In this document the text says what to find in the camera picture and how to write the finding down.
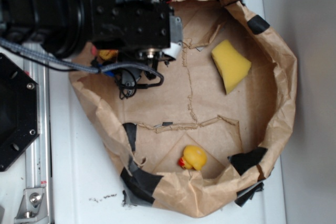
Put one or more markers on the metal corner bracket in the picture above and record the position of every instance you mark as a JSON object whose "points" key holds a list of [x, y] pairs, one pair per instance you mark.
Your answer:
{"points": [[33, 207]]}

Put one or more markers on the yellow terry cloth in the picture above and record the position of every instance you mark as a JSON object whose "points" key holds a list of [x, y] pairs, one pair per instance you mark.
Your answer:
{"points": [[106, 54]]}

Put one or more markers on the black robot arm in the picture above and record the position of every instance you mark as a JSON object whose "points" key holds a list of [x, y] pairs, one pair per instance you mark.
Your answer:
{"points": [[63, 27]]}

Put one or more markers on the yellow rubber duck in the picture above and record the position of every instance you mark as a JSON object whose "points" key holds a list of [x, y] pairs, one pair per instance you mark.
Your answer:
{"points": [[193, 157]]}

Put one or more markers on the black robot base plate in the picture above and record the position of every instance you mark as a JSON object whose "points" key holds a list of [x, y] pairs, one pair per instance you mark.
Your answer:
{"points": [[19, 112]]}

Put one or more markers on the aluminium extrusion rail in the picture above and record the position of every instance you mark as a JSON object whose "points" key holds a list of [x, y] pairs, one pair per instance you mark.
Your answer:
{"points": [[38, 154]]}

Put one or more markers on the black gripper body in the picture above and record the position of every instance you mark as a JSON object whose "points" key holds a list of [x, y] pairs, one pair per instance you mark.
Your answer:
{"points": [[130, 24]]}

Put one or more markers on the brown paper bag basin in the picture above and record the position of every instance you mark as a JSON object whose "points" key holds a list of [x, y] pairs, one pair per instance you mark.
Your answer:
{"points": [[242, 133]]}

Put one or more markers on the yellow sponge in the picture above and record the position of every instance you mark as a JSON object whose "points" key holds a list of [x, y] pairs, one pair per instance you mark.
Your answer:
{"points": [[231, 65]]}

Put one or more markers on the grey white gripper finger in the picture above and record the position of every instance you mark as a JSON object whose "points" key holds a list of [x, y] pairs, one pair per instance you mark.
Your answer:
{"points": [[176, 38]]}

